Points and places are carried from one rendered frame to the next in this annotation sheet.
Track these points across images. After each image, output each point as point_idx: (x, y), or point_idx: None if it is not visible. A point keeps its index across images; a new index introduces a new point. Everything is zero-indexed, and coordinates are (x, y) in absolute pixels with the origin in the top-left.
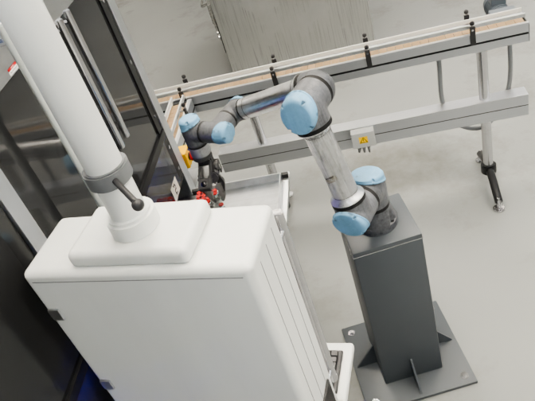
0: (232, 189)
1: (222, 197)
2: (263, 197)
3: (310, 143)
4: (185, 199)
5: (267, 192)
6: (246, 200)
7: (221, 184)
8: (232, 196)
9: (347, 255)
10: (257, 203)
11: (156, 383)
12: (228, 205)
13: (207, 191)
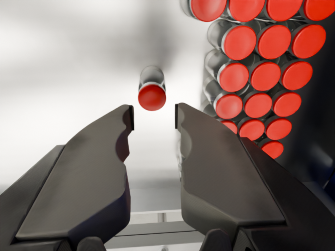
0: (146, 185)
1: (115, 110)
2: (6, 133)
3: None
4: (298, 174)
5: (5, 157)
6: (74, 129)
7: (17, 217)
8: (139, 160)
9: None
10: (15, 107)
11: None
12: (145, 118)
13: (222, 157)
